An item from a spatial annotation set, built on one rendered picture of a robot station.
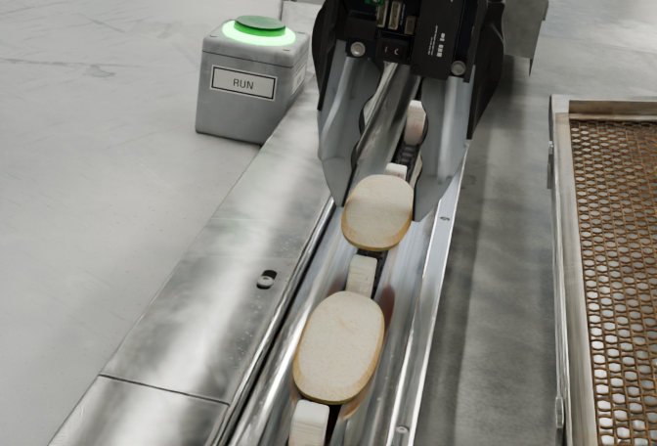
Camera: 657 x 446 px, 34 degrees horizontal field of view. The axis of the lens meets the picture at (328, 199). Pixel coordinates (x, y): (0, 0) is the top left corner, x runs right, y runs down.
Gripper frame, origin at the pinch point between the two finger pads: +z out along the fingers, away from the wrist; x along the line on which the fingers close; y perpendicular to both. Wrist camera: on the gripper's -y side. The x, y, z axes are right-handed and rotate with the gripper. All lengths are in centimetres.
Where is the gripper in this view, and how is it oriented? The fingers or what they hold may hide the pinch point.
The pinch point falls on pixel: (383, 185)
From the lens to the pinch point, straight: 59.3
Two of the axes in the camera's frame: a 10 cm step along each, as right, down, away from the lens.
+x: 9.7, 2.0, -1.1
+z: -1.4, 9.1, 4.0
